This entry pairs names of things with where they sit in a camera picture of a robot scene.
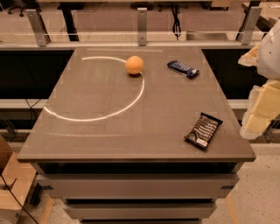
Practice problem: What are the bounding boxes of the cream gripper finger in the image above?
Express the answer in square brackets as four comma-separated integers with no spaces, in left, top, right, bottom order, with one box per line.
[238,44,260,67]
[240,80,280,140]

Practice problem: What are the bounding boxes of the black rxbar chocolate wrapper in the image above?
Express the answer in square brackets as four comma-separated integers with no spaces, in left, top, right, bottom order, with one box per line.
[185,113,223,149]

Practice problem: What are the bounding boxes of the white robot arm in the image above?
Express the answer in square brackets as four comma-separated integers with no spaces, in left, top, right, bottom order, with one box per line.
[238,20,280,140]

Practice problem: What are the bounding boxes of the blue snack bar wrapper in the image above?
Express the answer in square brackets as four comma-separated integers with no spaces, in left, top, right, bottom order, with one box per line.
[167,60,199,78]

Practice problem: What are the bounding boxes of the orange fruit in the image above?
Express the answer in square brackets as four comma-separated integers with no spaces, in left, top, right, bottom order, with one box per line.
[125,56,144,74]

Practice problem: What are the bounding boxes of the black table leg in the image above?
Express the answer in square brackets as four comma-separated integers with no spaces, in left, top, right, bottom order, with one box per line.
[60,3,79,41]

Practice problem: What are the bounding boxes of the grey drawer cabinet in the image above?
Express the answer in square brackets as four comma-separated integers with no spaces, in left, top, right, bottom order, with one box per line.
[38,173,239,224]

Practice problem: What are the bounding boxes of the cardboard box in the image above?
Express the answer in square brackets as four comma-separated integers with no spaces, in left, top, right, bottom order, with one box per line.
[0,136,36,224]

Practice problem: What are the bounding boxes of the right metal bracket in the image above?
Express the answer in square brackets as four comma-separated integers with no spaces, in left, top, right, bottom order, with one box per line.
[240,6,262,45]

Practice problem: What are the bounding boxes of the metal bracket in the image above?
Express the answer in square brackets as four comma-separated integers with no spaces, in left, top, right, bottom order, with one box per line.
[240,6,262,45]
[137,8,147,46]
[25,9,51,46]

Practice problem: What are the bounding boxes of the hanging black cable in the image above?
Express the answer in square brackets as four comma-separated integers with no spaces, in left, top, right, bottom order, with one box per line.
[171,2,182,41]

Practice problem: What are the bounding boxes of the middle metal bracket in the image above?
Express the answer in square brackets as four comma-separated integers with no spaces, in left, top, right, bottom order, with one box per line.
[137,8,147,46]

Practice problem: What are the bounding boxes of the left metal bracket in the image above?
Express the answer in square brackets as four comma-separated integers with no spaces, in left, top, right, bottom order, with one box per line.
[25,9,51,46]

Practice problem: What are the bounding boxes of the black floor cable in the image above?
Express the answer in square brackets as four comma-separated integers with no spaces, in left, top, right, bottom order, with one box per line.
[0,174,39,224]

